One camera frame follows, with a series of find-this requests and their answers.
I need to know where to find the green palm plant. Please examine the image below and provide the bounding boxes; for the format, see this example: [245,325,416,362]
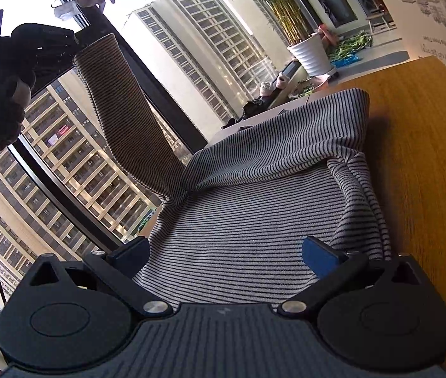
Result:
[223,0,339,46]

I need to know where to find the white ribbed plant pot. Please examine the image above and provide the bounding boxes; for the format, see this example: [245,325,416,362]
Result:
[287,33,336,77]

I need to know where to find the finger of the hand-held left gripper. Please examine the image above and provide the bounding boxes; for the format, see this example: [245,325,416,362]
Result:
[61,27,81,67]

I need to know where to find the dark window frame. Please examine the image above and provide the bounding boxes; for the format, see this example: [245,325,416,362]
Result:
[0,0,210,324]

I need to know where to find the black shoes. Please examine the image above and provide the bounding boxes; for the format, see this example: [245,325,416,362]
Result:
[223,99,275,129]

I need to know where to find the green leafy vegetables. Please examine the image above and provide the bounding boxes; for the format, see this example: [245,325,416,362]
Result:
[327,31,374,61]

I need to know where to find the blue plastic bag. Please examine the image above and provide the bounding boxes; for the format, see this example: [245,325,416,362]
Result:
[331,55,363,68]

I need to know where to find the large cardboard box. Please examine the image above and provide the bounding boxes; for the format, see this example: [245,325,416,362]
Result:
[365,0,446,91]

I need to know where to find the grey striped knit garment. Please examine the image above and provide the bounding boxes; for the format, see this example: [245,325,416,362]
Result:
[72,33,393,310]

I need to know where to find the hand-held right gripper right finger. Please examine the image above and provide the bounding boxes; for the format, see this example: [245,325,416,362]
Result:
[277,236,429,319]

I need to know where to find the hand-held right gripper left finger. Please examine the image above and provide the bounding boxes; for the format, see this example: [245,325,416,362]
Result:
[29,236,173,319]

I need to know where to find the pink slippers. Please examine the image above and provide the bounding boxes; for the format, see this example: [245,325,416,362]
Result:
[260,73,290,97]

